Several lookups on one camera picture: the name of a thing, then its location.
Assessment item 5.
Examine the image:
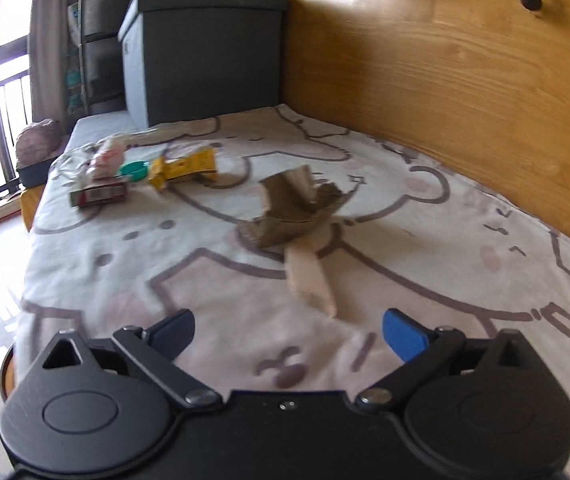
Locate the red cigarette pack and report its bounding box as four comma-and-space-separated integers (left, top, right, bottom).
69, 182, 128, 208

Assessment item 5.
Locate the white red plastic bag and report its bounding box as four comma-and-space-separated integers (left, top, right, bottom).
86, 136, 126, 181

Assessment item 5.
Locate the torn brown cardboard piece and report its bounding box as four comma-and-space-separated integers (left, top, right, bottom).
237, 165, 355, 249

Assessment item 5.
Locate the round wooden trash bin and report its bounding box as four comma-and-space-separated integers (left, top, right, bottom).
0, 346, 16, 402

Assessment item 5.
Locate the yellow cloth covered bag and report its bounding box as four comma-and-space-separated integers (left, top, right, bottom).
19, 184, 45, 231

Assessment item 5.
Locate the dark blue box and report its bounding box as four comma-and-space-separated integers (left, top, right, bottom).
17, 158, 56, 188

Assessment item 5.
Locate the purple plush cushion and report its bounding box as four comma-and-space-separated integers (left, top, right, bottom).
15, 118, 64, 168

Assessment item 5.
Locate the cartoon print bed sheet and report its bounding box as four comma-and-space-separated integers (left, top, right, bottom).
17, 103, 570, 480

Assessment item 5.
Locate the yellow paper box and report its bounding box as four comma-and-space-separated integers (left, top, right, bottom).
148, 148, 218, 191

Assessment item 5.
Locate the teal round lid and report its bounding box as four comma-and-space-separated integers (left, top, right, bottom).
118, 160, 149, 182

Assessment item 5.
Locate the brown curtain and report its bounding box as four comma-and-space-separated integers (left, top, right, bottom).
28, 0, 78, 128

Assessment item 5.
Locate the wooden headboard panel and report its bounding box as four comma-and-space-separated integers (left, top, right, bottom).
284, 0, 570, 237

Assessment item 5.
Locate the grey storage box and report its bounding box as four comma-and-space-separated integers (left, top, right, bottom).
118, 0, 288, 129

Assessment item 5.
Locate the black drawer shelf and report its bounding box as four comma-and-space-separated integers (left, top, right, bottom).
79, 0, 130, 115

